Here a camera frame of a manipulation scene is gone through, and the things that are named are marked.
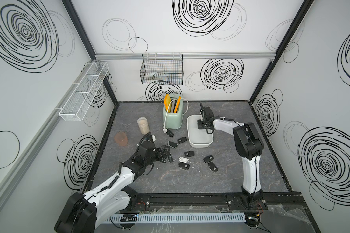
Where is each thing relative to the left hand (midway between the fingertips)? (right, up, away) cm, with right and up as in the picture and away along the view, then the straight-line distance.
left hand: (164, 149), depth 83 cm
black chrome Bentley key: (+3, -6, +4) cm, 8 cm away
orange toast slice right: (+8, +27, +13) cm, 31 cm away
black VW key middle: (+15, -4, +6) cm, 17 cm away
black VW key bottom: (+11, -10, +2) cm, 15 cm away
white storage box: (+22, +4, +14) cm, 26 cm away
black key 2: (+27, -7, +5) cm, 28 cm away
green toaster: (+5, +23, +10) cm, 25 cm away
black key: (+2, +8, +16) cm, 18 cm away
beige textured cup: (-15, +14, +10) cm, 23 cm away
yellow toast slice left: (+1, +29, +9) cm, 30 cm away
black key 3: (+29, -10, +1) cm, 31 cm away
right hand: (+25, +14, +21) cm, 36 cm away
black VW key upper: (+11, +3, +13) cm, 17 cm away
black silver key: (+5, +1, +11) cm, 12 cm away
